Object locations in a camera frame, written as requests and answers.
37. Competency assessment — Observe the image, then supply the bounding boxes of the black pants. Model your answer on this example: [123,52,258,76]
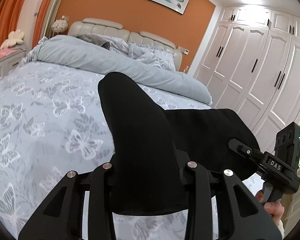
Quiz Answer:
[98,72,259,216]

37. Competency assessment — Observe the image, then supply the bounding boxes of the right hand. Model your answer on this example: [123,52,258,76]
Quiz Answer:
[255,190,285,225]

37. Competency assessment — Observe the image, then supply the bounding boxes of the butterfly print bed sheet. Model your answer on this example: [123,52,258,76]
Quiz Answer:
[0,60,260,240]

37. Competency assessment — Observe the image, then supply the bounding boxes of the white panelled wardrobe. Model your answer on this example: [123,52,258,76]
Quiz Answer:
[196,5,300,152]

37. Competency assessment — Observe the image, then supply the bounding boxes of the white drawer window bench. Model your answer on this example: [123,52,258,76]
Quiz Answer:
[0,49,26,79]

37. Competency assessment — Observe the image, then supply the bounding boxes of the grey rolled duvet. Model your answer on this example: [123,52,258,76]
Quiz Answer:
[20,35,212,106]

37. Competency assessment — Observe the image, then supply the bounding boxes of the butterfly print pillow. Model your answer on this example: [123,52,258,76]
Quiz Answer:
[101,35,176,71]

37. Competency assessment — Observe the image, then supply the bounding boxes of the pink bench cushion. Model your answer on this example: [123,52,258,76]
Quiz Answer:
[0,48,25,60]

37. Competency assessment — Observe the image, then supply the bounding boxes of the cream flower plush pillow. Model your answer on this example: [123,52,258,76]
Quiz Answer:
[0,29,25,49]

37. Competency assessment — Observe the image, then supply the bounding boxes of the white fluffy bedside lamp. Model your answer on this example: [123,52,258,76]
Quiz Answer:
[51,16,68,35]

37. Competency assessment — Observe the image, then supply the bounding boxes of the beige padded headboard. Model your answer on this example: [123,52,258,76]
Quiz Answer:
[68,18,183,71]

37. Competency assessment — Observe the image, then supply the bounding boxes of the orange curtain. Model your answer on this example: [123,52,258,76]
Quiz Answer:
[0,0,52,50]

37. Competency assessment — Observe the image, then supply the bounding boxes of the black gripper mounted camera box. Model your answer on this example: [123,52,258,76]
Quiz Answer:
[274,122,300,171]

